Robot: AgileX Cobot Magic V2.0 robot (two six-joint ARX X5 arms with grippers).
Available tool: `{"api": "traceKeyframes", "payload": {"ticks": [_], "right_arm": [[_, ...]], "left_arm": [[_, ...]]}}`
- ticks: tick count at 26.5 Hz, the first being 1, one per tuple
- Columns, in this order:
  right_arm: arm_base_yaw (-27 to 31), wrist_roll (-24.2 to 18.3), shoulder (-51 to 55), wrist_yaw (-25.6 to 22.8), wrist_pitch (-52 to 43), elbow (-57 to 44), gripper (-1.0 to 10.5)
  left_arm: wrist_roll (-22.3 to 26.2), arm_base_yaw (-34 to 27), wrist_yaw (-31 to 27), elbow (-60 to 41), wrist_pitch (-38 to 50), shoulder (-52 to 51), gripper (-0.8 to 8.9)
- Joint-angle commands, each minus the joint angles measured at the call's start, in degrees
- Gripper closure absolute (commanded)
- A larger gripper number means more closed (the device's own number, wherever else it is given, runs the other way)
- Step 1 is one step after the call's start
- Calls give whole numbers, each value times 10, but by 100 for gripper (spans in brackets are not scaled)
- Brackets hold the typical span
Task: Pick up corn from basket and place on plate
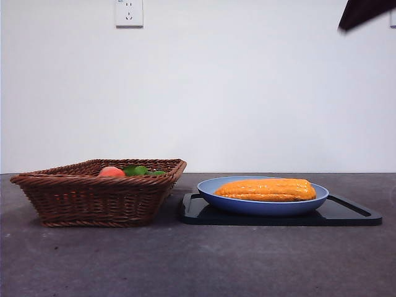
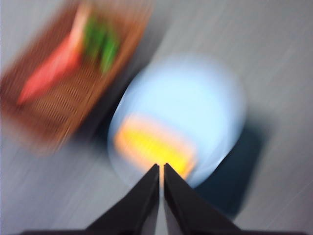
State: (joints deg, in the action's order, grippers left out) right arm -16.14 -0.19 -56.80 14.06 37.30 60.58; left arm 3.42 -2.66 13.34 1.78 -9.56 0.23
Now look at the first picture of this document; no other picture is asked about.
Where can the black tray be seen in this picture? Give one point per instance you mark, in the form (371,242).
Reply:
(340,216)

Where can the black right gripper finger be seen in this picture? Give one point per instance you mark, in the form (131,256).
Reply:
(360,12)

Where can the large green pepper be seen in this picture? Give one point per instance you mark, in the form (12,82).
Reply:
(136,170)

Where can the white wall socket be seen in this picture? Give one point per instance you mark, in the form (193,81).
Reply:
(130,14)

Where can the red-orange peach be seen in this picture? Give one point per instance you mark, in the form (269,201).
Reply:
(111,171)

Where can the white wall plate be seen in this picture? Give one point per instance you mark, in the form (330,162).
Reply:
(393,21)

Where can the orange corn cob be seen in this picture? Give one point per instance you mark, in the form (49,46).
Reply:
(266,189)

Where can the small green vegetable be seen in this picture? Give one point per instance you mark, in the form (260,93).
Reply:
(158,172)

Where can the brown wicker basket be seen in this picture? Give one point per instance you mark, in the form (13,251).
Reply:
(92,201)

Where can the blue plate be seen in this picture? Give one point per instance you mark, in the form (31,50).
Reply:
(263,207)

